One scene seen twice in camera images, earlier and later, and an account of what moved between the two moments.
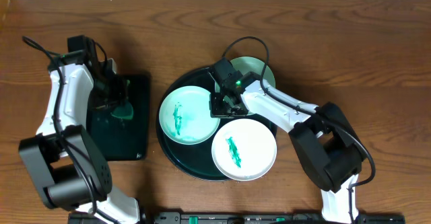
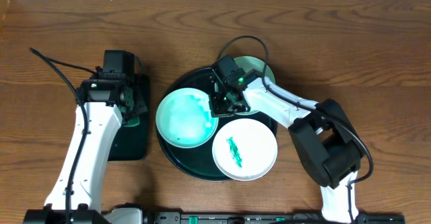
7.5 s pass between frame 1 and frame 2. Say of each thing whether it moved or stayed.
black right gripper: stayed
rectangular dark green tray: stayed
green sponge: moved
